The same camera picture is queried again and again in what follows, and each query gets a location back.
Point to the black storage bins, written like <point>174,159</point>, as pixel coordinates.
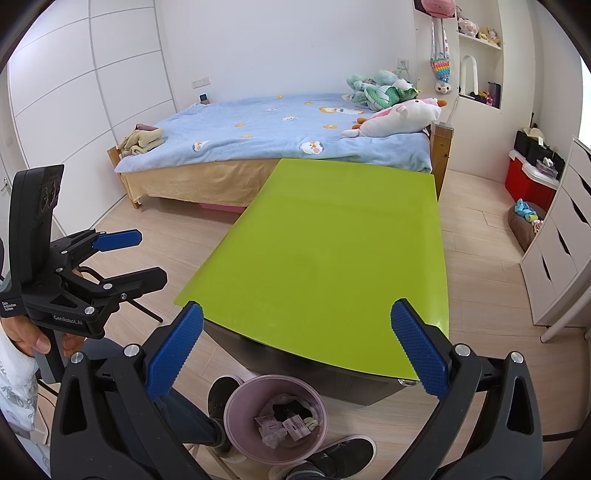
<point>535,150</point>

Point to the white wall outlet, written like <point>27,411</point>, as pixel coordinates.
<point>402,63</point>
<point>202,82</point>

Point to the white wall shelf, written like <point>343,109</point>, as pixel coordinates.
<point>482,50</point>

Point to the white arch lamp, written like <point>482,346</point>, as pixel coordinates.
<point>468,69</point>

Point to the white drawer unit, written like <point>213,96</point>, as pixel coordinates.
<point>561,240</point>

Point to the black cloth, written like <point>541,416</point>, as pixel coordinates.
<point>293,408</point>

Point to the green plush toy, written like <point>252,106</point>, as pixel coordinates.
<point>383,90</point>

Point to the white paper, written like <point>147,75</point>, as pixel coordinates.
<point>270,429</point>

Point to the person's left hand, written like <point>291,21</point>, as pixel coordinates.
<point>32,341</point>

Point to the person's left forearm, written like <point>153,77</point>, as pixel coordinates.
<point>14,397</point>

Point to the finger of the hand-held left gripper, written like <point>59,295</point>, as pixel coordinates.
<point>117,240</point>
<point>134,282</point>

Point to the brown fabric basket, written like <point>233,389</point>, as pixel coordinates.
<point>521,226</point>

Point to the folded beige towels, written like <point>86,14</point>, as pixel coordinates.
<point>141,141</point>

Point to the white unicorn plush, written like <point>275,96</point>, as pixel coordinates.
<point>401,117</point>

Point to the person's leg in jeans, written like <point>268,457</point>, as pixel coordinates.
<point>189,417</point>

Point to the red storage box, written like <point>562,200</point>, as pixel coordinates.
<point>524,184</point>

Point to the light blue printed blanket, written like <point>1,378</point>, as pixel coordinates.
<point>277,134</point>

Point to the white paper card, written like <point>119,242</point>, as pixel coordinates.
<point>295,427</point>

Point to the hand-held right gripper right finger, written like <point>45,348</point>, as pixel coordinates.
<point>420,355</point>

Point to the small bedside clock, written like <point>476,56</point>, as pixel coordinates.
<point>203,98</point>

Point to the rainbow hanging toy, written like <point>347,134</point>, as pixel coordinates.
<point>441,60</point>

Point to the person's black shoe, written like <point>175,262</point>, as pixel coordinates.
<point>341,454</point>
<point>224,401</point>

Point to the row of small plush toys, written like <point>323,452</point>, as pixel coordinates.
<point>480,30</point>

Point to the pink plush toy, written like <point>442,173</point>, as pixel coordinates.
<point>438,7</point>

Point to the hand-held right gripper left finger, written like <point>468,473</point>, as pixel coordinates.
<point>175,355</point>

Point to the black tripod leg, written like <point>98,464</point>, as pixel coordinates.
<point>145,310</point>

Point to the pink trash bin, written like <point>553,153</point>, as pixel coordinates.
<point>240,415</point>

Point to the wooden bed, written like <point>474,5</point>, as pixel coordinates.
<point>184,184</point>

